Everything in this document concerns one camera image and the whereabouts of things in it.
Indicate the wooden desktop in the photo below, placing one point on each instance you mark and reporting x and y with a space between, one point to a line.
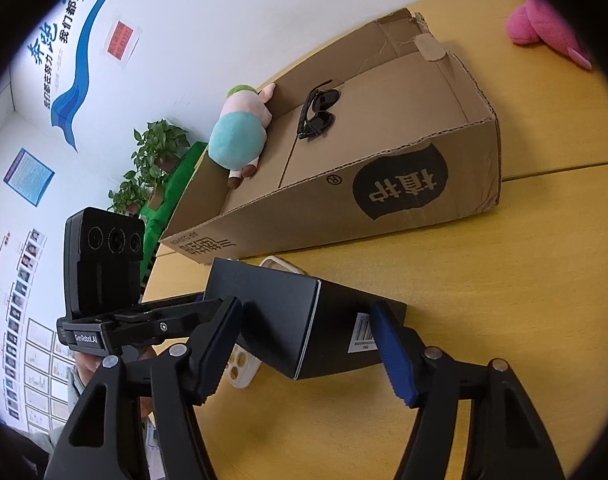
509 260

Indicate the blue framed wall poster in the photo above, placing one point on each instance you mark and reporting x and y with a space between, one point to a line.
28 175

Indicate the person's left hand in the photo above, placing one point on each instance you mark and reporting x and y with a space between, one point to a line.
86 369

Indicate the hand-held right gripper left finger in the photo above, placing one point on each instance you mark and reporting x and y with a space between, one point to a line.
216 355

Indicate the red wall notice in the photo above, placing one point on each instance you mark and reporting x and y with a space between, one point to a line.
119 40

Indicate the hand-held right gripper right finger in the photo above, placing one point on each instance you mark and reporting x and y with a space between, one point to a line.
394 360

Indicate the black sunglasses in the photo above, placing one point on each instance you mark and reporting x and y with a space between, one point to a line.
316 120

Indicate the green plant in tan pot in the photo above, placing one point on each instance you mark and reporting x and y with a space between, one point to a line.
128 192

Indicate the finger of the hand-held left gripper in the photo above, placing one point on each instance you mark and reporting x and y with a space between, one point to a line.
183 301
158 327

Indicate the blue wave wall decal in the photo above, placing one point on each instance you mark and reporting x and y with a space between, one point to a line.
78 85

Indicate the large potted green plant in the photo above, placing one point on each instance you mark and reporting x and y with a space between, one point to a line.
161 142

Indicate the black rectangular box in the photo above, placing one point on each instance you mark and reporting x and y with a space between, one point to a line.
284 320

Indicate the pink plush toy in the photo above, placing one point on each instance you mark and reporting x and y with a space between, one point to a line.
549 25

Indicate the wall photo chart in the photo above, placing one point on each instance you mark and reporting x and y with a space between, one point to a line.
18 270

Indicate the person's left forearm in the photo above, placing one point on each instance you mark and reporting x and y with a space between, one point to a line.
71 402

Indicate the brown cardboard box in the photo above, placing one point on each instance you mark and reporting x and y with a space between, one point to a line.
409 195

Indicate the green tablecloth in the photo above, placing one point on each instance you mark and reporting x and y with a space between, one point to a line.
181 180

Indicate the pig plush toy teal body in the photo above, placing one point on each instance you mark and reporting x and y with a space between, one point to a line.
236 135

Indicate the board of wall papers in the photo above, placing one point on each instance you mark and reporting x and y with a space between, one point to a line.
38 370

